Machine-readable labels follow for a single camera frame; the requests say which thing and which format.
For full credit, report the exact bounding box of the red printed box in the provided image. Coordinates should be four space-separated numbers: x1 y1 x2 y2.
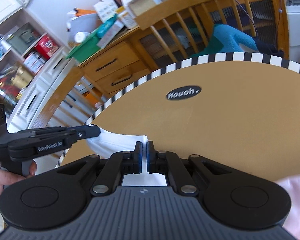
34 35 59 60

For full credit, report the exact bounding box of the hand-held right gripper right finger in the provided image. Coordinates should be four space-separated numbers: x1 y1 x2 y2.
146 141 235 197

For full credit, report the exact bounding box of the teal wet wipes pack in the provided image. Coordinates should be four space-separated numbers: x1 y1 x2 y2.
96 14 118 37

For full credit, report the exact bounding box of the teal fleece garment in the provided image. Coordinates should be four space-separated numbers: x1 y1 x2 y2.
190 24 258 58

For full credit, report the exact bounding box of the wooden sideboard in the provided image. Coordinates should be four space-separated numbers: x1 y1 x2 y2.
79 0 290 103

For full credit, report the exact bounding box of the white appliance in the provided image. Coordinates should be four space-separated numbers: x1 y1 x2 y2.
286 0 300 63

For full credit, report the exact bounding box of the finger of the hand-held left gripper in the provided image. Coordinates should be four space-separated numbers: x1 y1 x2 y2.
16 124 102 139

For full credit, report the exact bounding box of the pink and white shirt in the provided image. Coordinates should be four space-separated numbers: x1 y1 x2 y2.
86 124 300 240

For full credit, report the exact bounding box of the white cabinet with shelves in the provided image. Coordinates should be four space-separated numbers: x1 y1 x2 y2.
0 7 103 136

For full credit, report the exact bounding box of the wooden spindle chair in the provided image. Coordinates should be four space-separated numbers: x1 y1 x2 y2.
134 0 290 66

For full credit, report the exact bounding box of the green plastic tray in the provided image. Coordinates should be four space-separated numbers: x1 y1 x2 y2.
65 31 102 63

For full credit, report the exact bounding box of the dark navy cloth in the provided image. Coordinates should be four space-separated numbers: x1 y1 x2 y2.
252 39 284 54

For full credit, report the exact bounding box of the orange bag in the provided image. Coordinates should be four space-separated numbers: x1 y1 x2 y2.
84 91 103 106
74 8 97 16

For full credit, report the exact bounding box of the round table checkered rim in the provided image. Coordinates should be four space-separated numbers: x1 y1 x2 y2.
56 52 300 181

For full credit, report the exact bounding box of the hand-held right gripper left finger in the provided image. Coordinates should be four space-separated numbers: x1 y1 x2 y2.
55 141 143 197

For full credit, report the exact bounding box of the green storage box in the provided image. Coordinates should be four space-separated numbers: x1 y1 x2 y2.
6 22 41 53

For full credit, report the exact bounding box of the white plastic bottle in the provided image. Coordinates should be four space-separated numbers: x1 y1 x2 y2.
74 32 89 43

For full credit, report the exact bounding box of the grey tissue box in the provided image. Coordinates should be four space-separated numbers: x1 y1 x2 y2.
99 20 124 49

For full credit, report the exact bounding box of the grey folder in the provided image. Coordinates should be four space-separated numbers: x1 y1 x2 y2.
66 12 101 47

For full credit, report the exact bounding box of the white desk calendar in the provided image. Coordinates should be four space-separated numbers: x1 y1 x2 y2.
93 0 121 22

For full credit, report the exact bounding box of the person's left hand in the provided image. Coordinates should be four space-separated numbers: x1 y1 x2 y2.
0 160 38 213

